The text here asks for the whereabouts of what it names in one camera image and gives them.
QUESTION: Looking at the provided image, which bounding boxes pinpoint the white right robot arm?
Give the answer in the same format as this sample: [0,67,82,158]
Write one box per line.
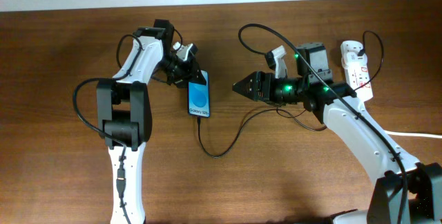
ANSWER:
[232,42,441,223]

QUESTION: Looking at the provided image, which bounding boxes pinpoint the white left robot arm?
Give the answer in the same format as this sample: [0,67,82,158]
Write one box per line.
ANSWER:
[96,19,207,223]

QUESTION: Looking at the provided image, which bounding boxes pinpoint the white USB charger adapter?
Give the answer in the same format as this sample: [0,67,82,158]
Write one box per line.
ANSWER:
[340,40,367,69]

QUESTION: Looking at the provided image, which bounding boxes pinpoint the white power strip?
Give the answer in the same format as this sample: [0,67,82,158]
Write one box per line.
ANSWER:
[340,40,374,102]

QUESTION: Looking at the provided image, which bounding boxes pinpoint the blue smartphone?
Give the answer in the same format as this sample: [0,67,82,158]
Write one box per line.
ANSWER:
[188,71,210,118]

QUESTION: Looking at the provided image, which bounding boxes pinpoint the black USB charging cable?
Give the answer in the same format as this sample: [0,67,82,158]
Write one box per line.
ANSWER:
[196,30,385,159]

